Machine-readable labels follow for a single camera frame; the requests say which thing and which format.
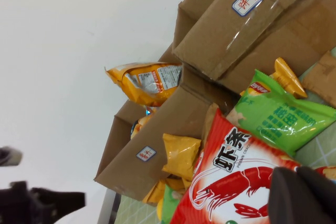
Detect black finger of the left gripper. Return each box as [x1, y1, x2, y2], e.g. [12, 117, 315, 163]
[52, 191, 87, 215]

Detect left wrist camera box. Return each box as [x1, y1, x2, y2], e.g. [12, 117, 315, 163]
[0, 146, 24, 167]

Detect orange snack packet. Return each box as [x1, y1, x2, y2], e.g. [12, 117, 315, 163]
[166, 174, 193, 191]

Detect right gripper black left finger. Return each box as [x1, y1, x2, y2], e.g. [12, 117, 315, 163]
[267, 166, 302, 224]

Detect smaller brown cardboard box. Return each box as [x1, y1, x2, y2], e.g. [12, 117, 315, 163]
[93, 48, 238, 207]

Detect blue polka dot chips bag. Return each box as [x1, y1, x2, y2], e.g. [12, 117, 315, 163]
[130, 107, 158, 141]

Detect small green chips bag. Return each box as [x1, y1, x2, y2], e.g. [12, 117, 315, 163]
[226, 69, 336, 158]

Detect large green chips bag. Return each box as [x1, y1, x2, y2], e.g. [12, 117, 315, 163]
[160, 184, 182, 224]

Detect larger brown cardboard box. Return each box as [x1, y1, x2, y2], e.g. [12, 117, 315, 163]
[172, 0, 336, 93]

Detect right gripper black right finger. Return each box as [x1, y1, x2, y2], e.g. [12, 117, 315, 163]
[300, 166, 336, 224]

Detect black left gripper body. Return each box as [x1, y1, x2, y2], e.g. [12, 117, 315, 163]
[0, 180, 55, 224]

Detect red prawn cracker bag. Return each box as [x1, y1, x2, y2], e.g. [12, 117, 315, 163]
[170, 108, 336, 224]

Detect large yellow chips bag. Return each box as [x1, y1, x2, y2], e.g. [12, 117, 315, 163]
[104, 62, 184, 108]

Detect yellow snack packet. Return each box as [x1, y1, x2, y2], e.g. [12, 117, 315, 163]
[161, 133, 202, 182]
[239, 57, 308, 99]
[142, 180, 165, 204]

